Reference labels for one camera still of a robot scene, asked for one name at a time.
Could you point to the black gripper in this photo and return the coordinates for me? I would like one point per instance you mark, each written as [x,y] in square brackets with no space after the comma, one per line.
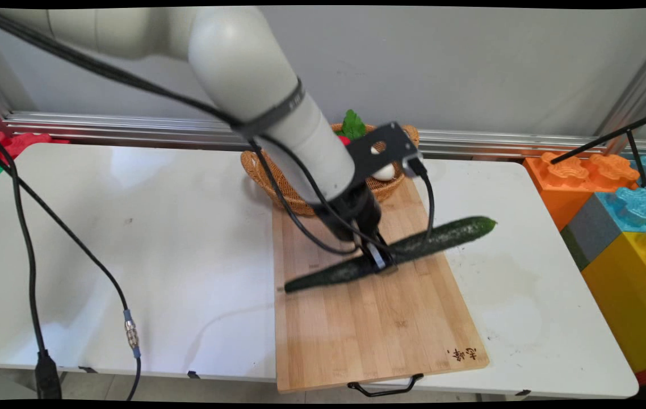
[354,213]

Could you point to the long green cucumber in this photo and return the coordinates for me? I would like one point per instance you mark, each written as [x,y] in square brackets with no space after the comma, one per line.
[442,237]

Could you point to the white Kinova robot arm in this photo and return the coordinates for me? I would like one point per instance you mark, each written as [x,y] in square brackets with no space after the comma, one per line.
[243,57]

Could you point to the bamboo cutting board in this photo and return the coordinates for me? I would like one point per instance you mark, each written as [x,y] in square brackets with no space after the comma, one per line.
[374,324]

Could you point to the white egg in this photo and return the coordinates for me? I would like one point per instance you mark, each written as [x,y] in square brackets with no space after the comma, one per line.
[384,172]

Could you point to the small red vegetable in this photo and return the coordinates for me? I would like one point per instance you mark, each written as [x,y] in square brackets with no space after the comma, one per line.
[344,140]

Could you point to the green leafy vegetable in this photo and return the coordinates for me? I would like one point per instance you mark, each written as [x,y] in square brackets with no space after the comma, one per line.
[353,126]

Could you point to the woven wicker basket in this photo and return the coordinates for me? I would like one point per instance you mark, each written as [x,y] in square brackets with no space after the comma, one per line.
[269,182]

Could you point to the orange foam building block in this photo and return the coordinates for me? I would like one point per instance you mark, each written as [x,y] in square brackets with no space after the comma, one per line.
[561,182]

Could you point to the blue and grey foam block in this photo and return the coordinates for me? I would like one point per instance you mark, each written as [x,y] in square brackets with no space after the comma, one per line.
[629,210]

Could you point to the large coloured toy blocks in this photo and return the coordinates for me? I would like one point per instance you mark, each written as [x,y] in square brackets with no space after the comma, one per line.
[635,307]

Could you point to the black tripod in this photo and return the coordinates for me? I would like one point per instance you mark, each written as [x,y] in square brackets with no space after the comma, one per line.
[635,153]

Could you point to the red foam mat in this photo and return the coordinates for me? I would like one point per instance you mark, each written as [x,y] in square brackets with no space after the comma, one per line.
[13,145]

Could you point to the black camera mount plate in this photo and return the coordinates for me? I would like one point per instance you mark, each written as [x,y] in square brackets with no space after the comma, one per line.
[382,145]

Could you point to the horizontal aluminium frame rail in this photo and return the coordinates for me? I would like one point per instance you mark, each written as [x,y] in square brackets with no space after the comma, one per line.
[130,128]

